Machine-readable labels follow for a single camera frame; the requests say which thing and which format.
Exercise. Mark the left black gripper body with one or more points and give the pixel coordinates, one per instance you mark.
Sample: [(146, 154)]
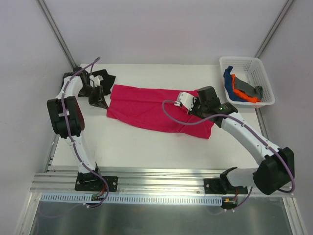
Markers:
[(95, 94)]

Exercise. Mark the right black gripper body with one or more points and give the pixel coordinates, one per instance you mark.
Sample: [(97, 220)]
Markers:
[(195, 105)]

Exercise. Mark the pink t shirt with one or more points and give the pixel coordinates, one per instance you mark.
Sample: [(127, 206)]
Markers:
[(142, 108)]

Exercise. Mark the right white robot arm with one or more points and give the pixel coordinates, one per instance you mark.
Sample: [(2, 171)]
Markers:
[(275, 171)]

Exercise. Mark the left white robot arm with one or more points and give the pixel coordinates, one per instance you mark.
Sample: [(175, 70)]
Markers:
[(67, 119)]

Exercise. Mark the black folded t shirt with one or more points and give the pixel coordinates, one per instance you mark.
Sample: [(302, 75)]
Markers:
[(105, 80)]

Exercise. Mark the blue t shirt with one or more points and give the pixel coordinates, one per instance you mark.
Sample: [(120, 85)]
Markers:
[(228, 85)]

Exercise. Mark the orange t shirt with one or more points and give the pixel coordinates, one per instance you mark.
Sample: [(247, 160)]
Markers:
[(242, 95)]

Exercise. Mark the grey t shirt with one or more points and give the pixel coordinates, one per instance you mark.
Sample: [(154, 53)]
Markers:
[(247, 89)]

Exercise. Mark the white plastic basket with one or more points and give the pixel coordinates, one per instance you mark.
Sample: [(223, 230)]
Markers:
[(252, 71)]

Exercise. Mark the left corner aluminium profile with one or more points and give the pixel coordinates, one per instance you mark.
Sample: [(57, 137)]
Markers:
[(56, 32)]

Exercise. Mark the corner aluminium profile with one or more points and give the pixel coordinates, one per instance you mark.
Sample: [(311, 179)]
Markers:
[(274, 27), (56, 32)]

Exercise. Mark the right corner aluminium profile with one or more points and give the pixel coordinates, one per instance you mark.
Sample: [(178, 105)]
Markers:
[(274, 27)]

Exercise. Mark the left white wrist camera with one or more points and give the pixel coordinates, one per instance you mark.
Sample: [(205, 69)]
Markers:
[(95, 80)]

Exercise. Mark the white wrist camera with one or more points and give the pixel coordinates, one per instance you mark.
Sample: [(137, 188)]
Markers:
[(95, 80), (185, 101)]

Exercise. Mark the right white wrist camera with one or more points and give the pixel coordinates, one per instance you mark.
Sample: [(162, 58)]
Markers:
[(185, 101)]

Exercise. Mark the left table edge rail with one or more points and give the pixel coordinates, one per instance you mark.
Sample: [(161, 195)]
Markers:
[(51, 152)]

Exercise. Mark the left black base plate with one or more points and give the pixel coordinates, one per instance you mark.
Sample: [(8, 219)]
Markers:
[(110, 182)]

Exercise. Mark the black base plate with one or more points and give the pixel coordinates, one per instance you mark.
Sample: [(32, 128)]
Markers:
[(219, 186), (110, 182)]

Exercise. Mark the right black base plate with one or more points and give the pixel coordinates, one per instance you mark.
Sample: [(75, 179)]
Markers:
[(219, 186)]

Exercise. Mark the aluminium mounting rail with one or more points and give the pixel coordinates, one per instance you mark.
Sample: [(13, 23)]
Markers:
[(151, 181)]

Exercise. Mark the white slotted cable duct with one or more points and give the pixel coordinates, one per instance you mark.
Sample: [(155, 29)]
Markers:
[(133, 199)]

